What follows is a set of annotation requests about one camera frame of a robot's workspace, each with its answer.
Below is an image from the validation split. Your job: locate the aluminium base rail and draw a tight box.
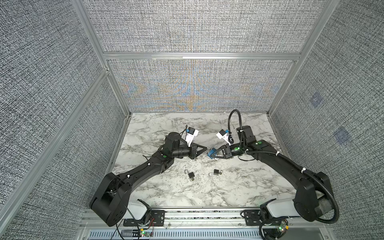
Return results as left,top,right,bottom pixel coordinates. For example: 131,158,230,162
79,207,329,230

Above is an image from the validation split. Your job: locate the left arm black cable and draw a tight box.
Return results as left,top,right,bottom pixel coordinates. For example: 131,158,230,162
109,179,157,240

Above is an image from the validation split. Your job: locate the black padlock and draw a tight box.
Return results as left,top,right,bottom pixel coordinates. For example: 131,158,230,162
209,169,223,177
185,170,195,181

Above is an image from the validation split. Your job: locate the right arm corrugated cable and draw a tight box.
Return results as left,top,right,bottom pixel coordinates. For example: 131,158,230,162
227,109,340,224

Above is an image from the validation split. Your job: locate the blue padlock with key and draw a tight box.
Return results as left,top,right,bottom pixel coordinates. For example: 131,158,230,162
207,148,217,159

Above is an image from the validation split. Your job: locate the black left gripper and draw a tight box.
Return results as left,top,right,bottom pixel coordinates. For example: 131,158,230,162
172,143,208,162

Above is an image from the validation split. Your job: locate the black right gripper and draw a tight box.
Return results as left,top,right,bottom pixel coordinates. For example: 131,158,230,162
210,142,246,160

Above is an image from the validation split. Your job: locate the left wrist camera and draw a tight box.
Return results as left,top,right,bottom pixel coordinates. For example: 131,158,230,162
185,127,199,147

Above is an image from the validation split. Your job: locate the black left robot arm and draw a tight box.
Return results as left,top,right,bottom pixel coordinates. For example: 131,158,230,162
90,132,208,227

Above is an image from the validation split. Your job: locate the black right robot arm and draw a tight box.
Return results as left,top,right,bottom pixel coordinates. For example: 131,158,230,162
208,126,340,224

